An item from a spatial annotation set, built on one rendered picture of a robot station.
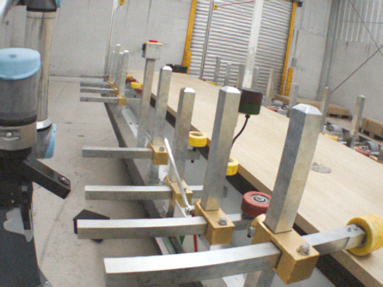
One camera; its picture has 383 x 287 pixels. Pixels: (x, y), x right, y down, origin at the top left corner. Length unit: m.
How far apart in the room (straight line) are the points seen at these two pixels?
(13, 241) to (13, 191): 0.91
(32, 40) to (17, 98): 0.66
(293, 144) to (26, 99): 0.42
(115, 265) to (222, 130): 0.39
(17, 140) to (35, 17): 0.69
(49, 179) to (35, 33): 0.69
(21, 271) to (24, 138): 1.13
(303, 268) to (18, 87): 0.52
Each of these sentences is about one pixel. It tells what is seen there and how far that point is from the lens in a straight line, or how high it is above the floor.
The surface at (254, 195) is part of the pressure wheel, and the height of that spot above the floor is 0.91.
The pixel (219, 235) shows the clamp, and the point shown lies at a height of 0.85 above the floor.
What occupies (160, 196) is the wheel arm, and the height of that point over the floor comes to 0.80.
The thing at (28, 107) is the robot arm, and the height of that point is 1.10.
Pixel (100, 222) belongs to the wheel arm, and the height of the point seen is 0.86.
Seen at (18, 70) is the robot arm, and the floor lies 1.17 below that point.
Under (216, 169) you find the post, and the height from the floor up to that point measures 0.97.
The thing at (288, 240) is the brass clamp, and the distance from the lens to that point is 0.50.
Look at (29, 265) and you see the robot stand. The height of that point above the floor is 0.18.
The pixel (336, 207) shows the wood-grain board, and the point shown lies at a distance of 0.85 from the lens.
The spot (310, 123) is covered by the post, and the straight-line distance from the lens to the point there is 0.46.
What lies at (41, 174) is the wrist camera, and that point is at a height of 0.98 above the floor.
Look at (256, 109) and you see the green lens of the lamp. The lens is 0.68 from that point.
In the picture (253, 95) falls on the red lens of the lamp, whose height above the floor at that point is 1.14.
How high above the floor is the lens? 1.22
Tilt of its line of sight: 17 degrees down
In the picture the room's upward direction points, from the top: 9 degrees clockwise
